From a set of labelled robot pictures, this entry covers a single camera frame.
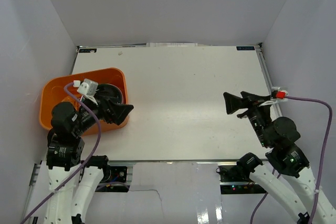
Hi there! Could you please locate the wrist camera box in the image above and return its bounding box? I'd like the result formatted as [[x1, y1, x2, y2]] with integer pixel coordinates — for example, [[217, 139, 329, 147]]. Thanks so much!
[[261, 87, 288, 106], [73, 79, 98, 97]]

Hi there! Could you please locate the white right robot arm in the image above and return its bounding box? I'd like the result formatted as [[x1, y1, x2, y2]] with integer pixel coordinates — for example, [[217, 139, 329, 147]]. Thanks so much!
[[218, 88, 335, 223]]

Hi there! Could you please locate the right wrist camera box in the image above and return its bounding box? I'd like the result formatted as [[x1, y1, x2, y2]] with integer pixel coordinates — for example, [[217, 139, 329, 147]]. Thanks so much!
[[261, 87, 288, 106]]

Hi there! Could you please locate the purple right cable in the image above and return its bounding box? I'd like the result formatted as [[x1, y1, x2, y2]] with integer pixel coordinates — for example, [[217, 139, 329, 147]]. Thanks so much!
[[249, 95, 333, 224]]

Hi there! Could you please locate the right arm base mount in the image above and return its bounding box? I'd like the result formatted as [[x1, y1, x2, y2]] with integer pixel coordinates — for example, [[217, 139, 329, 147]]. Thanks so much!
[[216, 164, 266, 195]]

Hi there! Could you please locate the right blue table label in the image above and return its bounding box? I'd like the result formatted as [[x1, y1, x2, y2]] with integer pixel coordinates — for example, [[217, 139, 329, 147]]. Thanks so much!
[[236, 46, 255, 51]]

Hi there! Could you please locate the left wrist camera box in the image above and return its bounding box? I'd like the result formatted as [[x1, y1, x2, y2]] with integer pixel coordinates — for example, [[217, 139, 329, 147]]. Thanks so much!
[[73, 79, 98, 97]]

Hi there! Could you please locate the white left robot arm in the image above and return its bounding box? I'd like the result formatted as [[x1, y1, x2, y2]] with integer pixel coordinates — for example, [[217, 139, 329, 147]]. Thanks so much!
[[44, 95, 134, 223]]

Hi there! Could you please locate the left blue table label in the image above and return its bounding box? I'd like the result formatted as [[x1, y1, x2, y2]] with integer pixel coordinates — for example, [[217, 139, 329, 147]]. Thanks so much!
[[78, 48, 97, 54]]

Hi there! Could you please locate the orange plastic bin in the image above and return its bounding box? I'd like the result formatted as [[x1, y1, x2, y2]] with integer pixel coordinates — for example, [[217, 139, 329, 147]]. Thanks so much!
[[39, 68, 128, 131]]

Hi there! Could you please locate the blue table label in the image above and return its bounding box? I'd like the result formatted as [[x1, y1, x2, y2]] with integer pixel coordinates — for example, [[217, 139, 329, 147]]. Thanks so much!
[[236, 46, 255, 51], [78, 48, 97, 54]]

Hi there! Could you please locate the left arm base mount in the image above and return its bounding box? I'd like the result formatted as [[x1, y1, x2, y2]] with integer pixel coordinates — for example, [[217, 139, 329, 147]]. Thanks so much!
[[97, 166, 133, 193]]

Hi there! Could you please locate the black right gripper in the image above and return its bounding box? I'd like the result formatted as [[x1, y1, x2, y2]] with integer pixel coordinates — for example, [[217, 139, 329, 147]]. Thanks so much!
[[223, 91, 271, 147]]

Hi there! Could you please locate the black plate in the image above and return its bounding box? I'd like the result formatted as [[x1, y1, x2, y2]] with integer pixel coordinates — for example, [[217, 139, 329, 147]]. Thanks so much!
[[94, 83, 124, 104]]

